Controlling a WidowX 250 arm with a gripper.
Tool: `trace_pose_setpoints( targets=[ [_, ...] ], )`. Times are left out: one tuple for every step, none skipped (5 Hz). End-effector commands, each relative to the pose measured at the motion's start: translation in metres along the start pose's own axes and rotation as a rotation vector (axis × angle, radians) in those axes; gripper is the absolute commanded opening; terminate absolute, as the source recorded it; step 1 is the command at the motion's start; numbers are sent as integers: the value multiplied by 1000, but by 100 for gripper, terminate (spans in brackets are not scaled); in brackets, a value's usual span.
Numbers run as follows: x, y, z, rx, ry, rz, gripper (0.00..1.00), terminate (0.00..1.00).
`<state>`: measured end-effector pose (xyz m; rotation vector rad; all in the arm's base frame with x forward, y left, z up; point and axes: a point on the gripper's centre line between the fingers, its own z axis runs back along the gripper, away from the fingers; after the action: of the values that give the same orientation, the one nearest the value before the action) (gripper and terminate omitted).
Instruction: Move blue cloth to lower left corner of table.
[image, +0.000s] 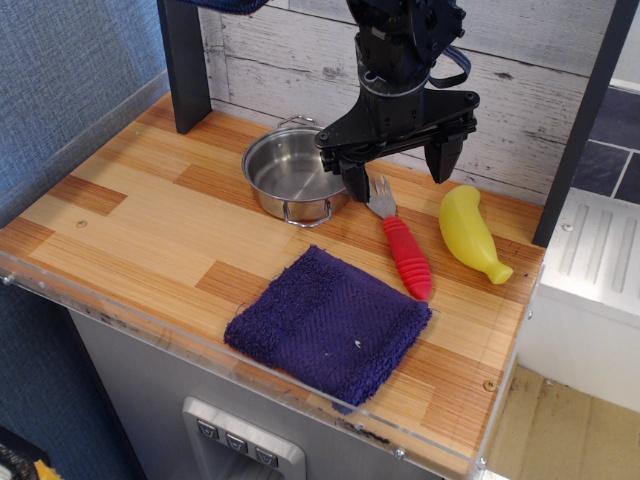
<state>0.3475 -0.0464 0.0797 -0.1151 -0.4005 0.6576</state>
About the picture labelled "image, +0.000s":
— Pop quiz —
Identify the clear acrylic table guard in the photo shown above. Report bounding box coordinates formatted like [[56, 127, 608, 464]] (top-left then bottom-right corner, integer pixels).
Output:
[[1, 253, 488, 479]]

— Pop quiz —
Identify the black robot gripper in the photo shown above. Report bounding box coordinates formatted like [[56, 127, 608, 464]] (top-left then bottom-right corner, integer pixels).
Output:
[[315, 87, 480, 203]]

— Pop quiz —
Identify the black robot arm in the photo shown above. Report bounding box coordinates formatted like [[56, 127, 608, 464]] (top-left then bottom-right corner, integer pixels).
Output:
[[315, 1, 480, 203]]

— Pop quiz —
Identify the yellow plastic banana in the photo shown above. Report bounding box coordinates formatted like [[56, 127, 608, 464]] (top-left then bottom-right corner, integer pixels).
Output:
[[439, 185, 513, 285]]

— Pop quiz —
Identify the dark right frame post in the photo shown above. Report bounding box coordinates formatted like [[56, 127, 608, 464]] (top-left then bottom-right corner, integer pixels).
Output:
[[532, 0, 639, 247]]

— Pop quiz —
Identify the silver dispenser button panel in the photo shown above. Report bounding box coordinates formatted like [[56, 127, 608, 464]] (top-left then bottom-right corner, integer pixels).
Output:
[[182, 396, 307, 479]]

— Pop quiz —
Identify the dark blue terry cloth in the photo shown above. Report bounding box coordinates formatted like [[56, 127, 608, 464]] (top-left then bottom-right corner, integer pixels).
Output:
[[224, 245, 431, 414]]

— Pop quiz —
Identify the dark frame post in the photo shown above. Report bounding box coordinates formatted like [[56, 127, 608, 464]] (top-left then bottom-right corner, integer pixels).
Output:
[[532, 0, 639, 247], [156, 0, 211, 134]]

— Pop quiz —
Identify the white ribbed appliance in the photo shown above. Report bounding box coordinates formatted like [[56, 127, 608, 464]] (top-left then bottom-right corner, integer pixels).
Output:
[[517, 189, 639, 410]]

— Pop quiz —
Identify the dark left frame post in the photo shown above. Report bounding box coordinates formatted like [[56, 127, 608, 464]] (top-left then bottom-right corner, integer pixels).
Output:
[[156, 0, 211, 134]]

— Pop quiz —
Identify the stainless steel pot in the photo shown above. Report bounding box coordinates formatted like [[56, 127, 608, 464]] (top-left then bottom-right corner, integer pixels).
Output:
[[242, 115, 350, 228]]

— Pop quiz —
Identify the red handled toy fork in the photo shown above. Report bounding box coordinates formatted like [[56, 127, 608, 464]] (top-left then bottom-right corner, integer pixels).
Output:
[[367, 176, 433, 301]]

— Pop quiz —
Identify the yellow black object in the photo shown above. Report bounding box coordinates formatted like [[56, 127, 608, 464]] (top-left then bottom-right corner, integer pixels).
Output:
[[1, 445, 62, 480]]

